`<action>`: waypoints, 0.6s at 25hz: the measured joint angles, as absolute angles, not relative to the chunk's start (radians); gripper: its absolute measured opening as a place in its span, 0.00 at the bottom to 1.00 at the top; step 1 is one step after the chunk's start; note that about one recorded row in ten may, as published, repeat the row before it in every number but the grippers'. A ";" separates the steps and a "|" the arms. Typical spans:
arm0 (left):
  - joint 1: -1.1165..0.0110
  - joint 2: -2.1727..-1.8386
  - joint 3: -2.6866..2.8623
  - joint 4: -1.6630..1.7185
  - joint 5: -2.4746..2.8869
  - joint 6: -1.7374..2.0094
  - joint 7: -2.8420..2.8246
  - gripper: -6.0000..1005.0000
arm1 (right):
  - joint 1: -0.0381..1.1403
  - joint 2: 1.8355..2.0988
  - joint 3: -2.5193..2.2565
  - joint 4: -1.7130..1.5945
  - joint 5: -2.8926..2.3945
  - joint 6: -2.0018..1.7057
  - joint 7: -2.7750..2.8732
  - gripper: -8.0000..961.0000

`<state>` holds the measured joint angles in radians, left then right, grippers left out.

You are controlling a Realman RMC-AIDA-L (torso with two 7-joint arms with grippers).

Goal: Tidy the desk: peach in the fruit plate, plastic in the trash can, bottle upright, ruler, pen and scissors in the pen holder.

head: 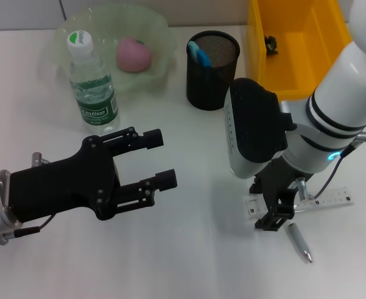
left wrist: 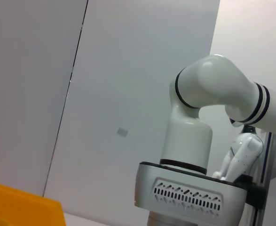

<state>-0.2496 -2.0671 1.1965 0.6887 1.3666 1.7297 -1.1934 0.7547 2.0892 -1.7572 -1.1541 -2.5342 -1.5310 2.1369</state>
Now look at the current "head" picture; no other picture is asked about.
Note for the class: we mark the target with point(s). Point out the silver pen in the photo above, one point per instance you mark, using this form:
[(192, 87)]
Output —
[(299, 241)]

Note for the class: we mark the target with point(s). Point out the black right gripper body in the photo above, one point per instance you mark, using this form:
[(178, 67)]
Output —
[(279, 183)]

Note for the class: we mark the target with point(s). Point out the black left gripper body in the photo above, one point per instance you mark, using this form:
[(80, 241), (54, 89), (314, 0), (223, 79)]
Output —
[(61, 183)]

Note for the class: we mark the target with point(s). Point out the black mesh pen holder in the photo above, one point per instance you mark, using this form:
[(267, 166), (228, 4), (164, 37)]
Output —
[(204, 87)]

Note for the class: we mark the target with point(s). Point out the clear bottle green label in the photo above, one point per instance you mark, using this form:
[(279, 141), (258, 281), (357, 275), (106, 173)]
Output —
[(97, 109)]

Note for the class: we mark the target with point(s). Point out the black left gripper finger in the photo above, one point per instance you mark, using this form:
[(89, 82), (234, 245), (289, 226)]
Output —
[(167, 180), (153, 138)]

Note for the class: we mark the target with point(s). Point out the pink toy peach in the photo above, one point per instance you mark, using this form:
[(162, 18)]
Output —
[(134, 56)]

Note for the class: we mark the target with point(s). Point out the green plastic wrapper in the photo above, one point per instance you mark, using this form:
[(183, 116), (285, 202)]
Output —
[(270, 45)]

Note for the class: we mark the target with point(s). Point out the green translucent fruit plate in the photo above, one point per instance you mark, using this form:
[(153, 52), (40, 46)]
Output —
[(145, 78)]

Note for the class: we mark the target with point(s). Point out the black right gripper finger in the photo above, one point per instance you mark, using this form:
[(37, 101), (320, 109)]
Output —
[(256, 187), (273, 222)]

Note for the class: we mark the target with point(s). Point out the clear plastic ruler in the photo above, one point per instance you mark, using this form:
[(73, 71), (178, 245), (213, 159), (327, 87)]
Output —
[(329, 197)]

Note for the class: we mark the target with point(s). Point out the yellow plastic bin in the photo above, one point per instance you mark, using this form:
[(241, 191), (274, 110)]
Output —
[(301, 74)]

